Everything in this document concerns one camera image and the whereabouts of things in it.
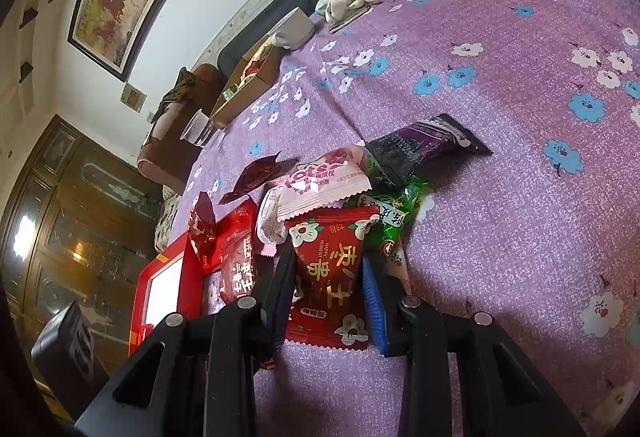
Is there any patterned blanket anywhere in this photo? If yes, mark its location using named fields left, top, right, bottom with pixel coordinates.
left=154, top=194, right=181, bottom=253

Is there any white pink-edged snack packet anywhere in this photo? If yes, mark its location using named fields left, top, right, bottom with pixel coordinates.
left=255, top=187, right=288, bottom=258

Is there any dark red flower snack packet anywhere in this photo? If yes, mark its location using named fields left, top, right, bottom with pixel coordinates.
left=187, top=192, right=218, bottom=268

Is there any clear plastic cup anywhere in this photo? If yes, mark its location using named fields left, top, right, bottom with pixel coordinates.
left=180, top=111, right=216, bottom=148

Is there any red white-flower snack packet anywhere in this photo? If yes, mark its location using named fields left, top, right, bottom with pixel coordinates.
left=282, top=205, right=381, bottom=352

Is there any white mug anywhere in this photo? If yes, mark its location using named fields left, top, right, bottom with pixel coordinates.
left=270, top=8, right=317, bottom=52

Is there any pile of assorted packets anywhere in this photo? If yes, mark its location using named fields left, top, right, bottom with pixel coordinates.
left=240, top=44, right=273, bottom=82

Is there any red shallow box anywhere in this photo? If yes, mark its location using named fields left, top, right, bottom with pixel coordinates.
left=128, top=232, right=221, bottom=358

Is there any pink snack packet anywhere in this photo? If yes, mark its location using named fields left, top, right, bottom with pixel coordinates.
left=270, top=147, right=373, bottom=223

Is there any yellow wall notice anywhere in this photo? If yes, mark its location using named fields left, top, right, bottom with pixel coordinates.
left=121, top=83, right=146, bottom=110

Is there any dark red biscuit packet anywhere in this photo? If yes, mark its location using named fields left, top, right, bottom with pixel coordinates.
left=218, top=152, right=300, bottom=205

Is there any purple floral tablecloth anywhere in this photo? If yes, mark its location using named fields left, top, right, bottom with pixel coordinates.
left=170, top=0, right=640, bottom=437

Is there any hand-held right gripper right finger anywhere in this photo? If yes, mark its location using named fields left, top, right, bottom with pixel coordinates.
left=361, top=256, right=588, bottom=437

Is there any dark clothing on armchair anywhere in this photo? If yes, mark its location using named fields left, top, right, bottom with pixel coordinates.
left=159, top=67, right=196, bottom=118

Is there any brown armchair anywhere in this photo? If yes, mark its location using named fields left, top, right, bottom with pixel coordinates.
left=137, top=63, right=226, bottom=195

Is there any cardboard box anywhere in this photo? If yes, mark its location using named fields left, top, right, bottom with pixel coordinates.
left=210, top=37, right=288, bottom=128

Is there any green snack packet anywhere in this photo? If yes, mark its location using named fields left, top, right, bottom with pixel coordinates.
left=345, top=174, right=431, bottom=283

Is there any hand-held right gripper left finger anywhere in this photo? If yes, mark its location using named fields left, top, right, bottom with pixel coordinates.
left=75, top=244, right=298, bottom=437

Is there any wooden door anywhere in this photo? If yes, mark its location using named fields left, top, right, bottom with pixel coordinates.
left=0, top=114, right=171, bottom=418

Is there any dark purple snack packet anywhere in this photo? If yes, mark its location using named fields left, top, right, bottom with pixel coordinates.
left=365, top=113, right=495, bottom=188

